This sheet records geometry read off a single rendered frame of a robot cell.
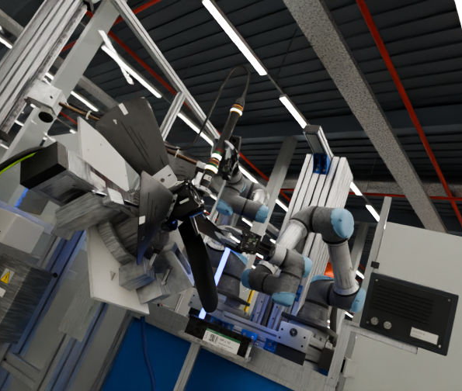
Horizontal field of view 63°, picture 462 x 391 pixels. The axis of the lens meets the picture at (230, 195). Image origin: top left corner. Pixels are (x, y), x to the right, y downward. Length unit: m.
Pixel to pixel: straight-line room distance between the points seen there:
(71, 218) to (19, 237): 0.48
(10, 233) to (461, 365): 2.53
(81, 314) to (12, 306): 0.20
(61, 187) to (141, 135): 0.29
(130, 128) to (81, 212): 0.30
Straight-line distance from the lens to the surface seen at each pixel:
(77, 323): 1.19
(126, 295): 1.19
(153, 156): 1.19
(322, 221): 1.57
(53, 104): 1.44
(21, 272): 1.28
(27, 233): 1.51
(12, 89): 1.49
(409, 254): 2.97
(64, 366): 1.24
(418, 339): 1.38
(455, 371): 2.85
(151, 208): 0.95
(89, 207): 1.01
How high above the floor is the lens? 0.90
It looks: 18 degrees up
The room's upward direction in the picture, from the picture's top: 22 degrees clockwise
